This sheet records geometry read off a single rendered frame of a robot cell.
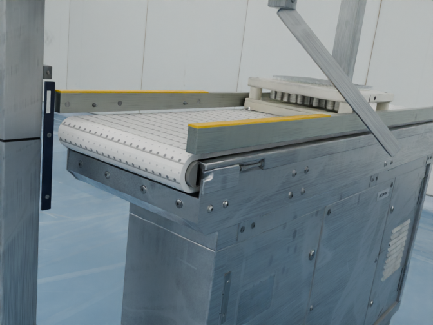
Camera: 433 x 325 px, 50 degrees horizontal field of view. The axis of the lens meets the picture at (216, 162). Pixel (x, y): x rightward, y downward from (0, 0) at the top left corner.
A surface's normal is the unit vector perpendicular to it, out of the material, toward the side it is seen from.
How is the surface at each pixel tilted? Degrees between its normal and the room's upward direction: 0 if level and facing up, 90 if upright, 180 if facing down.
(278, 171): 90
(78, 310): 0
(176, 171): 80
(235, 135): 90
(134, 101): 90
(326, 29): 90
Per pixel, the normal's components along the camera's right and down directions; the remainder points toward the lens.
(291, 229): 0.77, 0.24
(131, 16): -0.54, 0.14
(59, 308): 0.11, -0.96
